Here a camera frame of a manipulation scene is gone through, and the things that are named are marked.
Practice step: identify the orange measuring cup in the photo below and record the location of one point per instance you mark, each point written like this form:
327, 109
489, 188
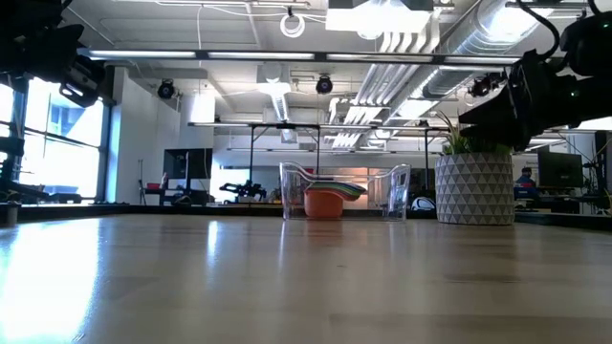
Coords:
322, 205

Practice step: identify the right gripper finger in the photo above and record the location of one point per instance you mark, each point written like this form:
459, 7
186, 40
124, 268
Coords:
487, 113
499, 135

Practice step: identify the succulent in white geometric pot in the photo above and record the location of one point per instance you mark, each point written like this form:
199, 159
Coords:
475, 191

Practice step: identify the white round device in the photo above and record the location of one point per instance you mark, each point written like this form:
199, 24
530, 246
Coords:
423, 204

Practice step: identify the green measuring cup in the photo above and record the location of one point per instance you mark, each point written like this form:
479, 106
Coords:
334, 185

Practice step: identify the large window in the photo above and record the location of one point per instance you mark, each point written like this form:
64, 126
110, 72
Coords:
62, 143

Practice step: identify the black beam with light strips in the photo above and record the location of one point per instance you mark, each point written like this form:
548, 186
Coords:
320, 56

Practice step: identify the black computer monitor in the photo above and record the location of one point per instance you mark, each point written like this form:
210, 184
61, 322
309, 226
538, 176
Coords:
559, 169
200, 165
174, 165

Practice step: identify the person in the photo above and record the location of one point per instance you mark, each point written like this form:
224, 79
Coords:
526, 181

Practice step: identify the clear plastic basket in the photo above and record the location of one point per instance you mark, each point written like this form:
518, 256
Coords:
294, 200

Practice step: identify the black background robot arm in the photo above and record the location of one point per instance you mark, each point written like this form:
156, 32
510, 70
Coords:
246, 188
9, 148

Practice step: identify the silver ventilation duct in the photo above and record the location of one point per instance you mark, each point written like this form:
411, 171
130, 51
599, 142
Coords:
459, 81

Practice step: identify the black ceiling spot lamp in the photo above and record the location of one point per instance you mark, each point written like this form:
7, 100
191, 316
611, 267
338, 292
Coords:
324, 85
483, 86
166, 90

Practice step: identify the black background rig frame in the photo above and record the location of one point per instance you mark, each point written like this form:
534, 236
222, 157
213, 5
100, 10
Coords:
318, 143

